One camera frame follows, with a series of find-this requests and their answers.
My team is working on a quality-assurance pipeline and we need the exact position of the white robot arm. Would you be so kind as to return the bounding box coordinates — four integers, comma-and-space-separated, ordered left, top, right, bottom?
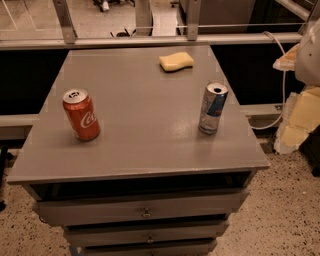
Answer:
273, 19, 320, 86

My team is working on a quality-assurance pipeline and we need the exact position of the silver blue redbull can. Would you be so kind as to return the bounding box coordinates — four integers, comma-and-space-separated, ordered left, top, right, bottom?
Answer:
198, 82, 229, 135

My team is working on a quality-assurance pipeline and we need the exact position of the red coca-cola can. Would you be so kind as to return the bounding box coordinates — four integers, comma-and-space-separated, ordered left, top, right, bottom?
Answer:
63, 88, 100, 141

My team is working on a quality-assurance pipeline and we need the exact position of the grey drawer cabinet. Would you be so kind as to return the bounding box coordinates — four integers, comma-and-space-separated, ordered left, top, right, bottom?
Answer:
6, 45, 271, 256

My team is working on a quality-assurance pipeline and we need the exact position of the yellow sponge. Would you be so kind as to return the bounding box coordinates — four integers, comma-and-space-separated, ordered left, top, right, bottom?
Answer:
159, 52, 194, 72

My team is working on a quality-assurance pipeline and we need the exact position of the middle grey drawer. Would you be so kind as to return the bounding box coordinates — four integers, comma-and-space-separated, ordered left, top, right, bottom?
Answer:
64, 219, 229, 247

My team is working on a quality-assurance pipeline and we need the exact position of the grey drawer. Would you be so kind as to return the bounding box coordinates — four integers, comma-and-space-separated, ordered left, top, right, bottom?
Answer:
34, 189, 249, 226
64, 219, 229, 247
84, 238, 217, 256

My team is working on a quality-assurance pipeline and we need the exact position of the top grey drawer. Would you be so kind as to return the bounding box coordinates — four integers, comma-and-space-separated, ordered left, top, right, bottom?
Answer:
34, 189, 249, 226

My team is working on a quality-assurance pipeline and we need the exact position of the bottom grey drawer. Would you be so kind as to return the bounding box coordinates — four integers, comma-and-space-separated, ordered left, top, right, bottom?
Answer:
84, 238, 217, 256

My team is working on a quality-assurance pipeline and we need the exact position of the metal railing frame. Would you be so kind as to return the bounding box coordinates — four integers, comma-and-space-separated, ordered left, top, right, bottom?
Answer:
0, 0, 319, 50

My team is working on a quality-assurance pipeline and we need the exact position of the white cable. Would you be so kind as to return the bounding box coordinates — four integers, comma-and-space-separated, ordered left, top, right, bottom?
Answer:
250, 30, 288, 131

